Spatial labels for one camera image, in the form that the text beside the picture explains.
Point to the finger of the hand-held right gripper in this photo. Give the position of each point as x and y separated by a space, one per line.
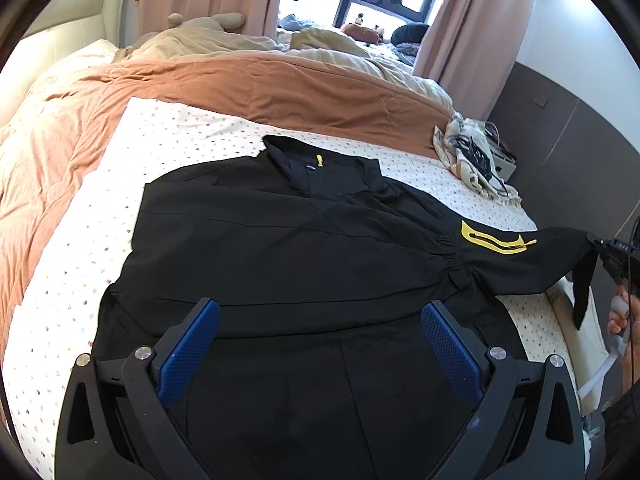
596 244

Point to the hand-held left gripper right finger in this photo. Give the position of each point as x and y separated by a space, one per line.
447 345

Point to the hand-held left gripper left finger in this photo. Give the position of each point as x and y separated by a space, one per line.
192 345

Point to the black garment with yellow trim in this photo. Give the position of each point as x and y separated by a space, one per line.
280 250

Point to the person's right forearm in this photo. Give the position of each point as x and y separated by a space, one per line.
625 425

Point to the person's right hand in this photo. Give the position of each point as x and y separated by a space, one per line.
616 324

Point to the white floral bed sheet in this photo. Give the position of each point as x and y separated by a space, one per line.
75 280

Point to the patterned cloth pile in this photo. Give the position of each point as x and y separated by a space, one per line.
470 157

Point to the brown duvet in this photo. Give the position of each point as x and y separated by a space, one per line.
210 85

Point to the dark round cushion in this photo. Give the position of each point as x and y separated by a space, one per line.
409 34

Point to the beige plush toy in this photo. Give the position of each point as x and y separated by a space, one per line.
210 21

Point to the cream blanket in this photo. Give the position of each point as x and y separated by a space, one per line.
320 42

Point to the white padded headboard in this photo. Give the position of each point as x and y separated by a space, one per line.
65 25

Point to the grey wall socket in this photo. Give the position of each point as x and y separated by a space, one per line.
540 98

